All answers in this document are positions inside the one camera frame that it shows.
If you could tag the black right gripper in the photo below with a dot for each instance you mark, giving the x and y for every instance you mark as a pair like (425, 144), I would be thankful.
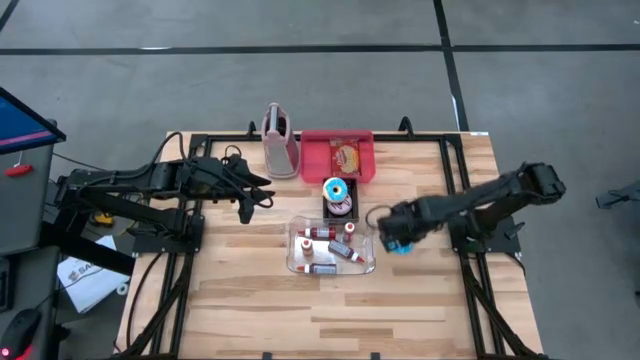
(410, 217)

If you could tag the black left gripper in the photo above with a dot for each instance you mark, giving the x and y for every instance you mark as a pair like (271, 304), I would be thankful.
(215, 180)

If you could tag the blue donut with white swirl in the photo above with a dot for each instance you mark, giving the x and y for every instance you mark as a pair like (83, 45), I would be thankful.
(404, 248)

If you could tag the red food colouring bottle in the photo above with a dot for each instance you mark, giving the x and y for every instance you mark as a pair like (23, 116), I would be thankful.
(348, 232)
(306, 247)
(320, 233)
(320, 269)
(342, 250)

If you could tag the pink frosted donut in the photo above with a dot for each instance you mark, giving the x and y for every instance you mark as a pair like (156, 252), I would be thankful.
(345, 209)

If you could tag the blue frosted donut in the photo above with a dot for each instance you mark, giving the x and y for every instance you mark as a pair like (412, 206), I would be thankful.
(327, 192)

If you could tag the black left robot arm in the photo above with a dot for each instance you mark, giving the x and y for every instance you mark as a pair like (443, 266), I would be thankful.
(120, 182)

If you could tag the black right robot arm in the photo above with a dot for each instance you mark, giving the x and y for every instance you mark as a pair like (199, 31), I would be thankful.
(500, 195)

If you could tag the clear plastic bin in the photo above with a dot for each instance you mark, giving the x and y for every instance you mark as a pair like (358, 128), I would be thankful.
(367, 260)

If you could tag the pink toy purse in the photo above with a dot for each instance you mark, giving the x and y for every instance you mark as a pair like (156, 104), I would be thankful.
(282, 160)

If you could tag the small black tray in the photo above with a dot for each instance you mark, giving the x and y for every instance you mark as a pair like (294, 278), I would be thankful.
(354, 186)

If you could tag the red plastic tray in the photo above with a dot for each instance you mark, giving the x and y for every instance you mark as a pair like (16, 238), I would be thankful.
(315, 160)

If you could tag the snack packet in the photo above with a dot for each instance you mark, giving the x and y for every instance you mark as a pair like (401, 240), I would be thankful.
(345, 157)

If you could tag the white label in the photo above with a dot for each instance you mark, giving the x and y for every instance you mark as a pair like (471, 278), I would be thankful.
(478, 133)

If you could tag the yellow tool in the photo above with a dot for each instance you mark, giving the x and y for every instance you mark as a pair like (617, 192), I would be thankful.
(103, 219)

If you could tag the white tape roll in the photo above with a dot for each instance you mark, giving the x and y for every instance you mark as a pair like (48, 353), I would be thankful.
(118, 289)

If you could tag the white paper sheet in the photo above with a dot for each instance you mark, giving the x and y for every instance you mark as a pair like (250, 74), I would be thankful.
(85, 285)

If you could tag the grey cabinet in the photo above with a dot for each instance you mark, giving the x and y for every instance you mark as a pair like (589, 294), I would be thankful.
(25, 210)

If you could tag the black chair base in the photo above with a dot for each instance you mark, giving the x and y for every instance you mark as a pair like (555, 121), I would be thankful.
(620, 197)

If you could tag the monitor with blue screen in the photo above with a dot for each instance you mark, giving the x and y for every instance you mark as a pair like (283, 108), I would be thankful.
(20, 127)

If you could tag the black computer mouse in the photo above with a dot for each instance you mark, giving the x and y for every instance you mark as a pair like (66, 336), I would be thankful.
(17, 332)

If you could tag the black aluminium table frame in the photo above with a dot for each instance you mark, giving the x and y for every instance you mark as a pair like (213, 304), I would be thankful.
(425, 137)

